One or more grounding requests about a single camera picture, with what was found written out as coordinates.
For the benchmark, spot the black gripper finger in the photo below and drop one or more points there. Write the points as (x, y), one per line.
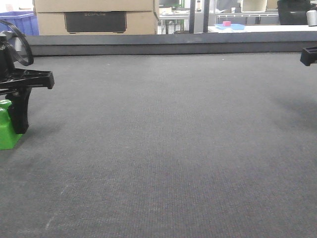
(18, 110)

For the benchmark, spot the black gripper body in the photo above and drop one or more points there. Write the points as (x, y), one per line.
(12, 79)

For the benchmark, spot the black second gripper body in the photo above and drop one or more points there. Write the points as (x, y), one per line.
(308, 56)

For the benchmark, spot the green block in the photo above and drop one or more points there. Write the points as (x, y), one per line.
(8, 137)

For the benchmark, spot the dark blue storage bin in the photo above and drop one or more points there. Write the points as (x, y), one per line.
(25, 21)

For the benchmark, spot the white plastic bin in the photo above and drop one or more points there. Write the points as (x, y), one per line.
(253, 6)

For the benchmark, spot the black office chair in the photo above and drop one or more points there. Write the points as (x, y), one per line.
(293, 12)

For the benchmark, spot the large brown cardboard box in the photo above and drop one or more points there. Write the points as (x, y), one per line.
(97, 17)

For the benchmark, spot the light blue flat tray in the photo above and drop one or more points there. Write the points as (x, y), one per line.
(235, 27)

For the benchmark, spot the small pink cube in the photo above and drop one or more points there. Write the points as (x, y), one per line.
(226, 23)

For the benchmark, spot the white table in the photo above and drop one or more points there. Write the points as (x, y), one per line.
(268, 28)

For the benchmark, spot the black conveyor side rail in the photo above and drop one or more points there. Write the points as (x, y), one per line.
(174, 44)

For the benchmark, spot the black vertical post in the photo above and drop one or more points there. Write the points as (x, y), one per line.
(206, 15)

